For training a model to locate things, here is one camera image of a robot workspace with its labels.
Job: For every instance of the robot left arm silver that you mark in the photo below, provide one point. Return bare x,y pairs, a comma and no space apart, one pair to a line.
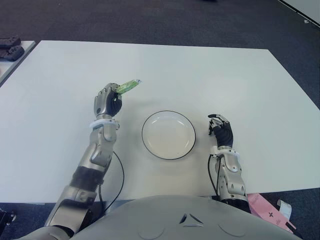
97,152

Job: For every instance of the grey robot torso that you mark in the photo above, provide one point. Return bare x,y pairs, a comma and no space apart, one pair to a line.
175,220

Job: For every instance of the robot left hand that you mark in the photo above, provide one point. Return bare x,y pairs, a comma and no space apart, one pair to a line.
102,102

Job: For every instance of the robot right arm silver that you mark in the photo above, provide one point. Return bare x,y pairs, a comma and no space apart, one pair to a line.
232,175

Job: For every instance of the white paper tag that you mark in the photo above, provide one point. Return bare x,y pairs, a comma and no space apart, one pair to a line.
285,209

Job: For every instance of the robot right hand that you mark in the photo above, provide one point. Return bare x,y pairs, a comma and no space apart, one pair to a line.
225,136

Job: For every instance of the white desk with dark edge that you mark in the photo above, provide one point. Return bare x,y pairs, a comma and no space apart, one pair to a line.
306,11

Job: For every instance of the white side table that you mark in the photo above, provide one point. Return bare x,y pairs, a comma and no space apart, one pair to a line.
15,65

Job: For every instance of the green toothpaste tube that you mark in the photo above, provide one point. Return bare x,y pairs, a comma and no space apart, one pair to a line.
128,85

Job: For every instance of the white plate black rim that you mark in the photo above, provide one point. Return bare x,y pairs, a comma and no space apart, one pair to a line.
168,136

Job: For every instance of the black game controller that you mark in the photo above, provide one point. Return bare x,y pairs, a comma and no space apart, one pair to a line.
12,53
10,42

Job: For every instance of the black metal bracket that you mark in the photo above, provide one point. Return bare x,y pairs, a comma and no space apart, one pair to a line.
6,217

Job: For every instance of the pink cardboard box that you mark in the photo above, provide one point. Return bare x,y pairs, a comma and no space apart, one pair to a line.
263,210

